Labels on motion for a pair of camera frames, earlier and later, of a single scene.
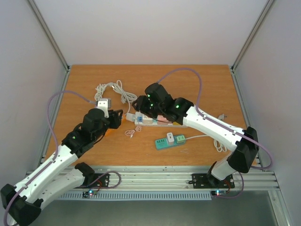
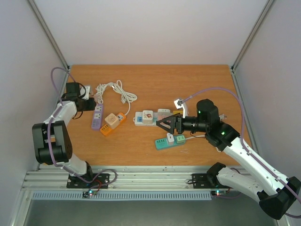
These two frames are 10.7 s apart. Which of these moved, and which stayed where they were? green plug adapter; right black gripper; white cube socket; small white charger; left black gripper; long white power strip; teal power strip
Moved: left black gripper; small white charger; right black gripper
Stayed: long white power strip; white cube socket; teal power strip; green plug adapter
